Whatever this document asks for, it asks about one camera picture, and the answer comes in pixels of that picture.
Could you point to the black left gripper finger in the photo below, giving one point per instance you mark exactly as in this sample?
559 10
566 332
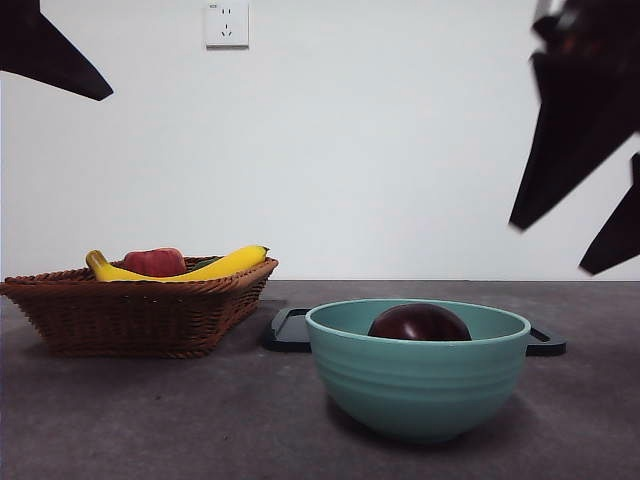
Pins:
45 55

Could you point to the dark purple plum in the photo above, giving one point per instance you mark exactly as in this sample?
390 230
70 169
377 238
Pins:
417 322

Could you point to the brown wicker basket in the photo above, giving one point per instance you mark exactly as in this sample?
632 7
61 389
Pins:
130 320

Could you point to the green vegetable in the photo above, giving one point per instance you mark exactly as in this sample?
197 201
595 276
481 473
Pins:
206 261

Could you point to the yellow banana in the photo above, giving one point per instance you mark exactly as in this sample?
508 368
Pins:
220 267

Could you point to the white wall socket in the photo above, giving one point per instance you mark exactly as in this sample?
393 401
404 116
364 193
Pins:
227 25

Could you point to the teal ribbed bowl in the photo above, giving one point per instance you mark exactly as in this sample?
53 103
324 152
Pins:
417 390

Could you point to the red apple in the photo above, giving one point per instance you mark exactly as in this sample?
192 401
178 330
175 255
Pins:
152 261

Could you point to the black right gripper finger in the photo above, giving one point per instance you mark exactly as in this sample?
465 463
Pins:
575 130
622 235

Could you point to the black rectangular tray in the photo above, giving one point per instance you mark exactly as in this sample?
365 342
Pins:
287 337

